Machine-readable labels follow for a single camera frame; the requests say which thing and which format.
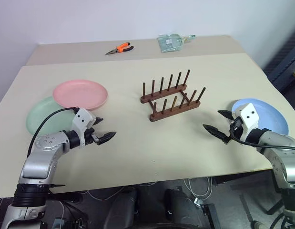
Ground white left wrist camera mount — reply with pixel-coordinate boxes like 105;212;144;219
71;107;95;146

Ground orange black pliers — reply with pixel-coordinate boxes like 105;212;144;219
105;42;135;56

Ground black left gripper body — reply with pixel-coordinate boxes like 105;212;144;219
84;118;101;146

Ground black table frame bar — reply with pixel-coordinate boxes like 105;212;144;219
212;169;274;186

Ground brown wooden dish rack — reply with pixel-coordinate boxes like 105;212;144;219
140;69;207;123

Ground clear green plastic bag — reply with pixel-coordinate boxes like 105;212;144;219
157;33;196;53

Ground green plate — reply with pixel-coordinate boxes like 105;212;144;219
26;96;78;137

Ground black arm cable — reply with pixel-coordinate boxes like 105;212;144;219
229;124;295;151
27;107;79;157

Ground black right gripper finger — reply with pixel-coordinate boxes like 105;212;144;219
217;109;234;121
202;124;231;145

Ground pink plate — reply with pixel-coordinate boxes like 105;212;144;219
52;79;109;111

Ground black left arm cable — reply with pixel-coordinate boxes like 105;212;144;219
27;107;79;157

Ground blue plate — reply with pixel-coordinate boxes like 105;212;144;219
231;98;289;135

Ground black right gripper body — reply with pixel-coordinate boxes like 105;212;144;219
229;115;245;139

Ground white cable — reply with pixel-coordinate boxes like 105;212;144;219
80;183;157;201
183;177;214;201

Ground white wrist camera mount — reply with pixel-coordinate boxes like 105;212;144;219
71;107;95;146
233;103;261;142

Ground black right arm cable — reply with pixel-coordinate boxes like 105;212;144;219
229;124;295;151

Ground dark rounded shape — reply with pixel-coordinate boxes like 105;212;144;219
163;187;205;229

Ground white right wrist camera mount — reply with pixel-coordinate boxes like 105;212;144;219
233;103;261;142

